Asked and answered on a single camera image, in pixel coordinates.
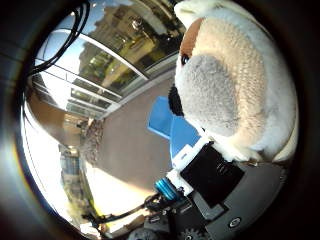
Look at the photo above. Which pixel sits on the white plush dog toy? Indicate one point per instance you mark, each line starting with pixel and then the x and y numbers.
pixel 233 83

